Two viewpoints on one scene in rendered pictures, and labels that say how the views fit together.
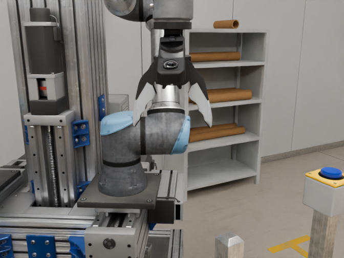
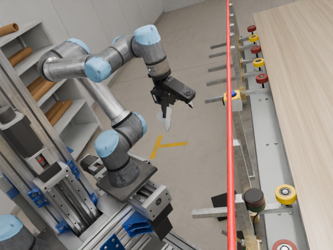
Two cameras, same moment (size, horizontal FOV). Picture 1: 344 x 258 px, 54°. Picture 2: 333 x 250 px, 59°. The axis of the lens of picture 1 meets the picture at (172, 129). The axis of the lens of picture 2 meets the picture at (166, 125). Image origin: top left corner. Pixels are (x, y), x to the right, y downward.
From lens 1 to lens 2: 0.73 m
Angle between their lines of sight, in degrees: 38
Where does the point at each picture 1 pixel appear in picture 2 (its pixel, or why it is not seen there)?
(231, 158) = (71, 127)
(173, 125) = (136, 122)
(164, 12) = (163, 70)
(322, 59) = (77, 20)
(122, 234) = (161, 191)
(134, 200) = (145, 174)
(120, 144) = (120, 153)
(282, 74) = not seen: hidden behind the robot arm
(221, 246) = (236, 147)
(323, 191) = (235, 102)
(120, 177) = (130, 169)
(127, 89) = not seen: outside the picture
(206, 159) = not seen: hidden behind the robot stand
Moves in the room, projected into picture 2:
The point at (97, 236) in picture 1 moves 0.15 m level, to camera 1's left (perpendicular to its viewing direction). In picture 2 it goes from (152, 203) to (128, 230)
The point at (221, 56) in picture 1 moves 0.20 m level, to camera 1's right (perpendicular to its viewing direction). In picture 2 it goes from (19, 57) to (35, 49)
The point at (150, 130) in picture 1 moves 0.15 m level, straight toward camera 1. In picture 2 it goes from (129, 133) to (153, 138)
